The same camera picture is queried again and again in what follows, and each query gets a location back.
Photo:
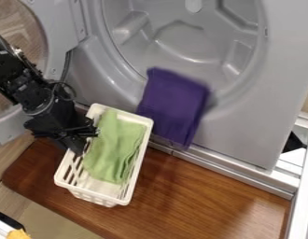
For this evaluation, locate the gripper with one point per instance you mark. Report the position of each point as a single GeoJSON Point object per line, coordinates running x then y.
{"type": "Point", "coordinates": [56, 119]}

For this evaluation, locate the white basket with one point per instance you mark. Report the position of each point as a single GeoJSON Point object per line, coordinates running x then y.
{"type": "Point", "coordinates": [98, 189]}

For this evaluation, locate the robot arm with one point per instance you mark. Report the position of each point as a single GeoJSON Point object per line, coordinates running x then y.
{"type": "Point", "coordinates": [19, 84]}

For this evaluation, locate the green cloth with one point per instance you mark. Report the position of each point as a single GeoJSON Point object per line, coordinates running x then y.
{"type": "Point", "coordinates": [113, 146]}

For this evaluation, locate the purple cloth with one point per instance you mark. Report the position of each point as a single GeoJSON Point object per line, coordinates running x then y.
{"type": "Point", "coordinates": [173, 107]}

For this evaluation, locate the yellow and black tool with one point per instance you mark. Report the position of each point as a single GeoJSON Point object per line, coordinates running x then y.
{"type": "Point", "coordinates": [11, 230]}

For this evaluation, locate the washing machine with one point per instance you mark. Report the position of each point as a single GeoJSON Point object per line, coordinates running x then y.
{"type": "Point", "coordinates": [244, 93]}

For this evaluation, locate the aluminium frame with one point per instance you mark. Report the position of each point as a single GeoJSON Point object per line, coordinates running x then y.
{"type": "Point", "coordinates": [303, 199]}

